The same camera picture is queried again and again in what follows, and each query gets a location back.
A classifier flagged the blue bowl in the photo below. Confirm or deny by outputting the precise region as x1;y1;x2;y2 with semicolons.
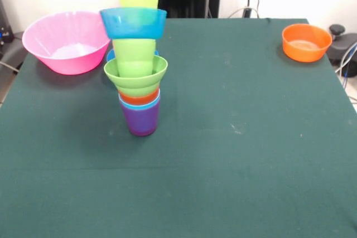
99;7;168;40
106;48;160;64

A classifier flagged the green bowl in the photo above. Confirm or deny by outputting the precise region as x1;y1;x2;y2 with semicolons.
103;55;169;98

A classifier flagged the orange cup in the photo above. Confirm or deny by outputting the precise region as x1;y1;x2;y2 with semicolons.
119;90;161;106

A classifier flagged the blue cup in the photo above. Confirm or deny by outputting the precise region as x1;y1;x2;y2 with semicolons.
118;94;162;111

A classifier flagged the purple cup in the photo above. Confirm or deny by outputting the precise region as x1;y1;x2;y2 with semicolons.
120;101;161;137

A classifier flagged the large pink bowl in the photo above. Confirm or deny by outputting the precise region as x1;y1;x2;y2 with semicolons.
22;11;111;76

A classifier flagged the black device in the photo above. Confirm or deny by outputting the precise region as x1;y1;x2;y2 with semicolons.
0;0;15;46

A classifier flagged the orange bowl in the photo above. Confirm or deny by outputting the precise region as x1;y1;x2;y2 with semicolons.
281;23;333;63

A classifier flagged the dark green table cloth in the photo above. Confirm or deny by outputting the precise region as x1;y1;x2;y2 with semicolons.
0;17;357;238

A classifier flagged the black office chair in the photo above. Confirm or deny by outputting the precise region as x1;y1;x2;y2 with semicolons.
326;24;357;69

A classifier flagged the grey cable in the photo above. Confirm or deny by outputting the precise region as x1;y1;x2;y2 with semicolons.
0;61;20;75

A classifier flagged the blue cable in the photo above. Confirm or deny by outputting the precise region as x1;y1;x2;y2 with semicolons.
334;41;357;82

